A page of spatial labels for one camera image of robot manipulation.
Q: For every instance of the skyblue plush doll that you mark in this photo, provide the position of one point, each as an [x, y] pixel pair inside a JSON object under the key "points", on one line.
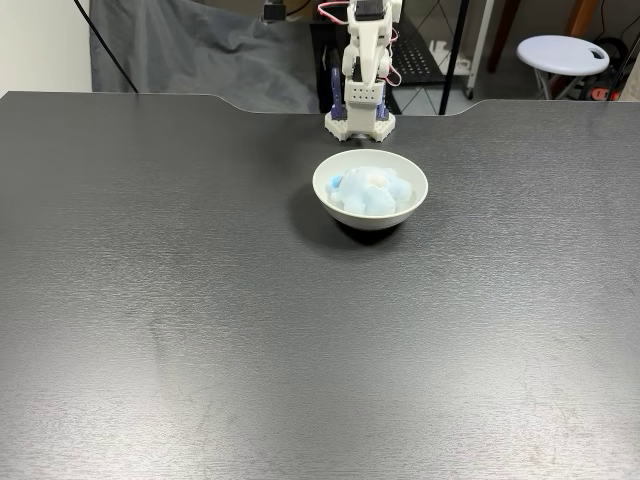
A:
{"points": [[362, 192]]}

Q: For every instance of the white ceramic bowl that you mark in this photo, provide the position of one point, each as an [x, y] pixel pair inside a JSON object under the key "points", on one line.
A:
{"points": [[370, 220]]}

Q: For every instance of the blue table clamp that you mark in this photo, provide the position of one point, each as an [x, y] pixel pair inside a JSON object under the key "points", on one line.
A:
{"points": [[384, 107], [336, 95]]}

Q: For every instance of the black mesh shelf rack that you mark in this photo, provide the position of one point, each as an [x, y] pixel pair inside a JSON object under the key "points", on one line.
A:
{"points": [[420, 60]]}

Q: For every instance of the black metal pole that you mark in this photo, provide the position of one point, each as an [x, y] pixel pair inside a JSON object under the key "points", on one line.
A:
{"points": [[452, 60]]}

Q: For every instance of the grey cloth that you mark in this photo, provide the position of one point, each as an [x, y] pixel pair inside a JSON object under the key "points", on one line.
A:
{"points": [[200, 50]]}

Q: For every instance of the brown wooden furniture leg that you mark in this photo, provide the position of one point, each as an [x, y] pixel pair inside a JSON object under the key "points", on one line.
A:
{"points": [[497, 45]]}

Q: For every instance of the black tripod leg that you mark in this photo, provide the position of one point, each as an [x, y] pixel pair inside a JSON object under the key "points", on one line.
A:
{"points": [[107, 47]]}

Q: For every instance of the white round stool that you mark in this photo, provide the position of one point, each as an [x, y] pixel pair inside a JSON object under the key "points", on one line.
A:
{"points": [[560, 55]]}

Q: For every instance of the small black camera box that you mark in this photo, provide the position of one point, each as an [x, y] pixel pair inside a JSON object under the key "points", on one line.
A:
{"points": [[274, 12]]}

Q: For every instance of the white rack post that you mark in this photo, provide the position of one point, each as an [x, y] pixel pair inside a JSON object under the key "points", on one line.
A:
{"points": [[479, 50]]}

